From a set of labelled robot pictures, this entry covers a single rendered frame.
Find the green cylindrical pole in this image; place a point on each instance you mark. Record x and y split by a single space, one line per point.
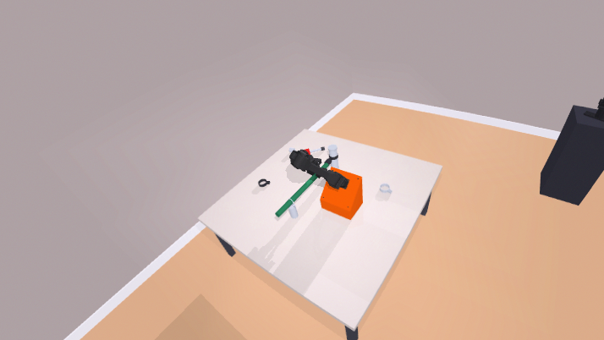
298 193

